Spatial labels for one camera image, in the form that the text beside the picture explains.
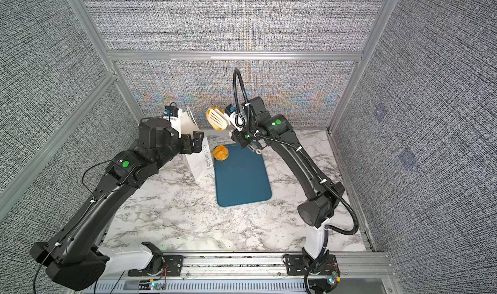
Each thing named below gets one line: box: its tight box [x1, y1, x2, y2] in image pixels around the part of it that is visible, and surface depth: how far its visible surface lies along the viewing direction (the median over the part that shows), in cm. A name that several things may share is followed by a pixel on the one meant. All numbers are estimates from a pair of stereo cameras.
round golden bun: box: [212, 145, 229, 162], surface depth 105 cm
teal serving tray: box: [214, 143, 273, 208], surface depth 99 cm
